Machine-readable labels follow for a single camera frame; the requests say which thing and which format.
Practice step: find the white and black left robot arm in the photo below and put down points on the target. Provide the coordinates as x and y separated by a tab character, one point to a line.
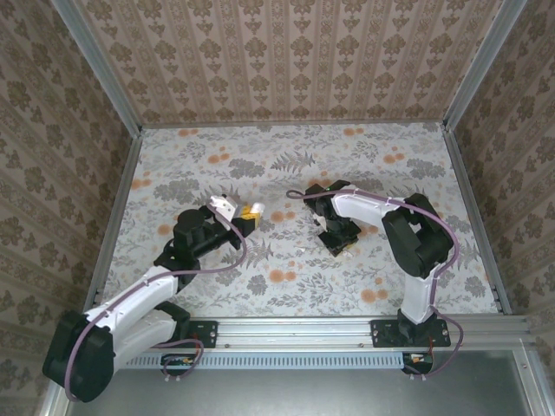
130	297

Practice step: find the aluminium side rail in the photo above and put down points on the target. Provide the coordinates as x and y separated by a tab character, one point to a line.
119	208
467	190

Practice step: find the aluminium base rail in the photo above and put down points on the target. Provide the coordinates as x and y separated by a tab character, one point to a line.
295	331

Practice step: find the aluminium corner post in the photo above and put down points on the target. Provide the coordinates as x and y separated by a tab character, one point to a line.
480	65
102	69

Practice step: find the black connector board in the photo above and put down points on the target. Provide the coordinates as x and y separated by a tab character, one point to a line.
418	362
180	362

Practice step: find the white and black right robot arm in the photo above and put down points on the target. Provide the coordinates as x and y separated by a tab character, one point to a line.
360	207

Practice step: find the grey metal panel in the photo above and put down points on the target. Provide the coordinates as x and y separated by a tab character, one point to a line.
295	394

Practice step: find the floral patterned table cover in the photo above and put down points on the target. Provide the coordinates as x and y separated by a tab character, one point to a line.
295	299

